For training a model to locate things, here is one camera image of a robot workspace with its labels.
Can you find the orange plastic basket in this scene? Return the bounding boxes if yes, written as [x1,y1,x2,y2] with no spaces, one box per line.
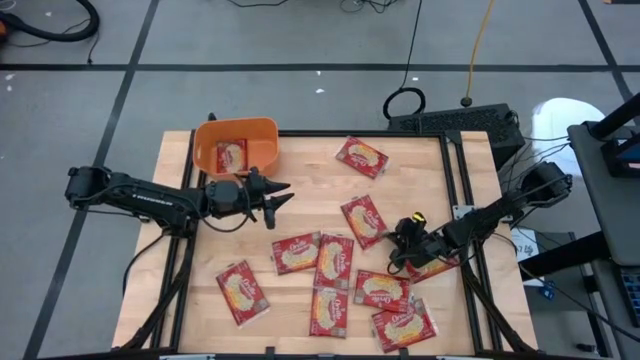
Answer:
[192,116,280,181]

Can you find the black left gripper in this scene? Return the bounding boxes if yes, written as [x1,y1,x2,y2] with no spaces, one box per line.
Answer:
[239,166,296,231]

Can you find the thick black hose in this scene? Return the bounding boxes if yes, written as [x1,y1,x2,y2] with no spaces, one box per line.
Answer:
[0,0,101,44]

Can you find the white paper sheet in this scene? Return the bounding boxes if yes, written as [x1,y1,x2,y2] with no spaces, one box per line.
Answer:
[510,227,541,264]

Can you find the black looped floor cable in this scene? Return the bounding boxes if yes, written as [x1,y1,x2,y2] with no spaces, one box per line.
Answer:
[382,0,427,121]

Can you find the tangled black floor cables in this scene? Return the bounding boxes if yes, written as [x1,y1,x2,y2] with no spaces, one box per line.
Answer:
[338,0,401,15]

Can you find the blue-lit black device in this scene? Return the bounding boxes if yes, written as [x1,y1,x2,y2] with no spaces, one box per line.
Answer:
[601,133,640,180]

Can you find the blue-lit keyboard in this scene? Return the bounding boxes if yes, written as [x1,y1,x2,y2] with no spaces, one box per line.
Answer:
[619,269,640,329]

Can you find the black monitor pole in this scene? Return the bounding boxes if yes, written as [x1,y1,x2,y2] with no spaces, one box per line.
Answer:
[587,92,640,141]

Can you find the red Orville popcorn bag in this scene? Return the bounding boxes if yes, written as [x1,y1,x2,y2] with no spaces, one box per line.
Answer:
[335,135,390,180]
[271,231,323,277]
[352,269,414,314]
[215,259,272,329]
[404,254,460,285]
[313,233,355,291]
[308,287,350,339]
[370,298,440,354]
[340,194,390,251]
[215,138,250,175]

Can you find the grey side desk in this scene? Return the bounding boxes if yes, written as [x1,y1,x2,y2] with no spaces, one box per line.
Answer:
[567,121,640,266]

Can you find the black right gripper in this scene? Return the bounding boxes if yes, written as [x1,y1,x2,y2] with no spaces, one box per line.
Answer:
[388,212,451,274]

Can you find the black aluminium table frame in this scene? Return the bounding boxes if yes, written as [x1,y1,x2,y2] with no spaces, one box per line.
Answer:
[112,128,539,360]

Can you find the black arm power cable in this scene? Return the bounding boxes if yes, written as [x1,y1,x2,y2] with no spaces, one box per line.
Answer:
[121,232,174,297]

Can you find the yellow hanging cable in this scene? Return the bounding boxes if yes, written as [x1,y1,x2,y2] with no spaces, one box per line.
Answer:
[462,0,497,109]

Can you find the black side stand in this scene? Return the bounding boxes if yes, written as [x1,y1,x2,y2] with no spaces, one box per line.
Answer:
[518,230,640,360]

